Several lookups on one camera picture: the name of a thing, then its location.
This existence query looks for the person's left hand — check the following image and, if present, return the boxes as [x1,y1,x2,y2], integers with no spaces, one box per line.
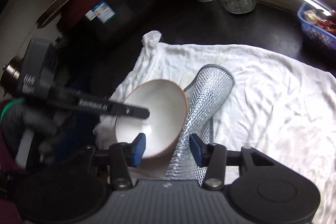
[4,102,76,142]

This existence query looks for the white bowl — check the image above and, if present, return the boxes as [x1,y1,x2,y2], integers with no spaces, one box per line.
[115,79,190,160]

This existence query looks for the white cloth towel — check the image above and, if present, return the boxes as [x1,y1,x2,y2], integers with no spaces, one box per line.
[93,30,336,224]

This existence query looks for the garlic bulb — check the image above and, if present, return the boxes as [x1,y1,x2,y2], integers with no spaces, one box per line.
[304,9,319,22]

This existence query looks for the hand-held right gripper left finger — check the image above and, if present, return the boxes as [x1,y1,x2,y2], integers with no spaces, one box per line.
[79,133,146,190]

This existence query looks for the dried red chilies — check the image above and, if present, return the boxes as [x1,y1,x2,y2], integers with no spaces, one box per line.
[315,16,336,36]

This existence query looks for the silver mesh dishcloth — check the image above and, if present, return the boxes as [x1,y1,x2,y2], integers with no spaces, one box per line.
[165,64,235,186]

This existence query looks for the blue plastic basket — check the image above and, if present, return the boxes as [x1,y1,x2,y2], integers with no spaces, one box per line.
[297,2,336,51]

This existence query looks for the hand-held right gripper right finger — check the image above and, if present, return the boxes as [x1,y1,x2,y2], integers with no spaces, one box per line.
[189,133,279,190]

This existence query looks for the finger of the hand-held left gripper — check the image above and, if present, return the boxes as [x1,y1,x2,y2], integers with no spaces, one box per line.
[108,100,151,119]

